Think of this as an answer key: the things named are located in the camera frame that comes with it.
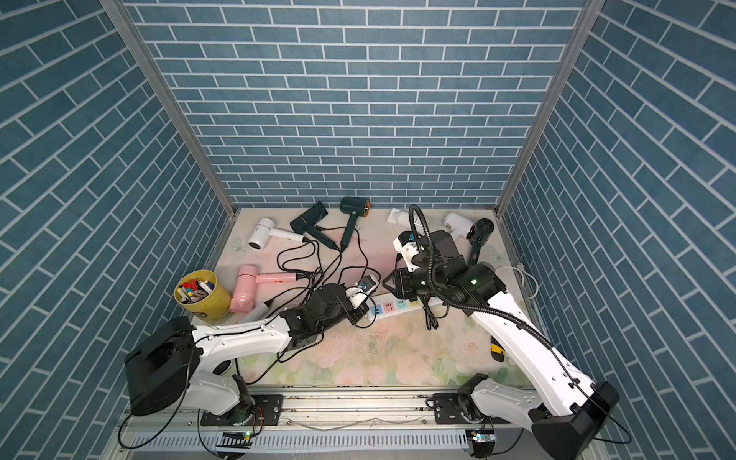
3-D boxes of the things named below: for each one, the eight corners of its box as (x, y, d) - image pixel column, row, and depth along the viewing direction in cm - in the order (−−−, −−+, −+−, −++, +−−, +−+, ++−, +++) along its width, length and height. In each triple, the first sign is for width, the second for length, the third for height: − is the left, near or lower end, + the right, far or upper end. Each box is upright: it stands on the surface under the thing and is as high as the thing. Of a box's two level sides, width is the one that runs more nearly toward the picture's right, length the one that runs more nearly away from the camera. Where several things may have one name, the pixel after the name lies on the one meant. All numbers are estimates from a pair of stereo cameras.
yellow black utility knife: (492, 361, 84) (494, 359, 83) (487, 338, 89) (489, 336, 87) (506, 361, 84) (508, 359, 83) (500, 338, 89) (502, 336, 87)
